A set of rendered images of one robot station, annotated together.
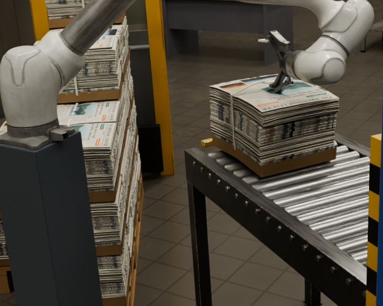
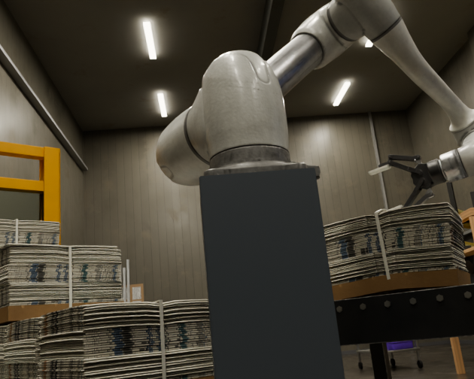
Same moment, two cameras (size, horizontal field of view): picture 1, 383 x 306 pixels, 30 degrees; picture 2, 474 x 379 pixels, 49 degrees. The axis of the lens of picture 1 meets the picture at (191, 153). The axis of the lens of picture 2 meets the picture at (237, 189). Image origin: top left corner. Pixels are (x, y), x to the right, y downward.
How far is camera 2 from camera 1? 1.97 m
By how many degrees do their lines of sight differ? 53
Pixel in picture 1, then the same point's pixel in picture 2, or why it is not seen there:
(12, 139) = (250, 165)
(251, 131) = (426, 237)
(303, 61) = not seen: outside the picture
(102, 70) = (104, 274)
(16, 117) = (261, 127)
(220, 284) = not seen: outside the picture
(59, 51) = not seen: hidden behind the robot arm
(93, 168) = (205, 335)
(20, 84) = (266, 80)
